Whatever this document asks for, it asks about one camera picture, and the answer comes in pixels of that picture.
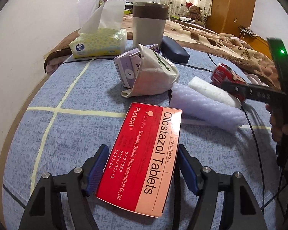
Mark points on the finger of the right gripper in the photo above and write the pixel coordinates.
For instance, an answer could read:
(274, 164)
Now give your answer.
(255, 92)

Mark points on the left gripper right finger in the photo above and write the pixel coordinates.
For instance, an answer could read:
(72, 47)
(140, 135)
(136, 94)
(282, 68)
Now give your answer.
(240, 207)

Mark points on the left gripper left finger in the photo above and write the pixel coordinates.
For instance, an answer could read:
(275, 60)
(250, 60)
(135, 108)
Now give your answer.
(44, 208)

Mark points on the red cartoon drink can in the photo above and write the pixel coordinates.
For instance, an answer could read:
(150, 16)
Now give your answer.
(223, 73)

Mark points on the white foam roll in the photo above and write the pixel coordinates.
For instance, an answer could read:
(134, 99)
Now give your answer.
(213, 92)

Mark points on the purple foam net sleeve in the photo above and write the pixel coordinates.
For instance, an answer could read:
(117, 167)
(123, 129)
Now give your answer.
(217, 114)

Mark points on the red cilostazol tablet box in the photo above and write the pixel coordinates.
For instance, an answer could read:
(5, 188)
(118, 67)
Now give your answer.
(140, 167)

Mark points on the beige paper bag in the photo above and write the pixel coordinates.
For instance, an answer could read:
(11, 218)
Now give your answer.
(156, 75)

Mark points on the purple drink carton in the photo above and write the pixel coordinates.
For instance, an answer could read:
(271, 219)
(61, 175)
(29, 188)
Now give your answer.
(127, 66)

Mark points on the person's right hand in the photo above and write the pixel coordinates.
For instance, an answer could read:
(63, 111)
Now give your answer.
(275, 129)

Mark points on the pink bed sheet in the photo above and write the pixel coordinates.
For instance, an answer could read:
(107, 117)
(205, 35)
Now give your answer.
(254, 79)

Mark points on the brown patterned blanket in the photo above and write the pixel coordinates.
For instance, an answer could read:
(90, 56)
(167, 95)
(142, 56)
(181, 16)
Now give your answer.
(196, 38)

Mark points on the wooden bed headboard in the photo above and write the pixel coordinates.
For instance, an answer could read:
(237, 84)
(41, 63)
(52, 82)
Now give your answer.
(266, 58)

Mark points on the orange wooden wardrobe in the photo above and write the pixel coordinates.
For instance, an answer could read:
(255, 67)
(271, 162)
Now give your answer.
(230, 16)

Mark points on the dark blue glasses case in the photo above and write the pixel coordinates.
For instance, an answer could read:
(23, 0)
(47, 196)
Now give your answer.
(172, 51)

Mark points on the brown teddy bear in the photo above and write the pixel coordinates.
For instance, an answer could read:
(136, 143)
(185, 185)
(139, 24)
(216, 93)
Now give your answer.
(193, 14)

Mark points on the beige brown travel cup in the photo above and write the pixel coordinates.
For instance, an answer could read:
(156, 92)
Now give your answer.
(148, 22)

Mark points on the yellow tissue box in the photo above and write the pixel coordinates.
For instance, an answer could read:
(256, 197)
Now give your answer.
(102, 34)

